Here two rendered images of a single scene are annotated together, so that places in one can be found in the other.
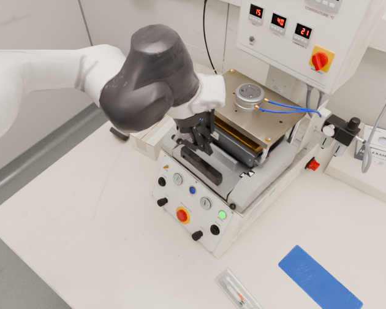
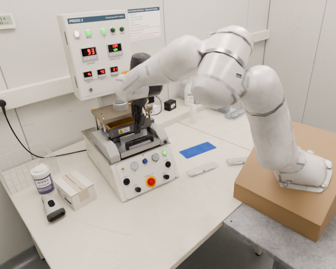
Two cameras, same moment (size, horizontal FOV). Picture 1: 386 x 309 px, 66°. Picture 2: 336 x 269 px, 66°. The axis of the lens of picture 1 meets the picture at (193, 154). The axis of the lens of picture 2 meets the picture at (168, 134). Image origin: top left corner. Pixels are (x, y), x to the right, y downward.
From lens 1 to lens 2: 104 cm
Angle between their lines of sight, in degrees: 61
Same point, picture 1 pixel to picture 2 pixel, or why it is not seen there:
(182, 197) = (143, 172)
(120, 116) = not seen: hidden behind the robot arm
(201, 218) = (159, 168)
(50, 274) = (170, 260)
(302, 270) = (191, 152)
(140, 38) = (141, 56)
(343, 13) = (125, 54)
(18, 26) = not seen: outside the picture
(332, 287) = (200, 147)
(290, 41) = (110, 77)
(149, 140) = (86, 185)
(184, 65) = not seen: hidden behind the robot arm
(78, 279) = (177, 241)
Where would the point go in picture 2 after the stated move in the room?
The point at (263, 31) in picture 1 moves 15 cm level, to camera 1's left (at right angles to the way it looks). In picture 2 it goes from (95, 81) to (81, 91)
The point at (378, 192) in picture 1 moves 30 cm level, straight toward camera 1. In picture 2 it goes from (162, 124) to (183, 141)
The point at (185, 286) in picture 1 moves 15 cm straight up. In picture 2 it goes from (192, 190) to (191, 165)
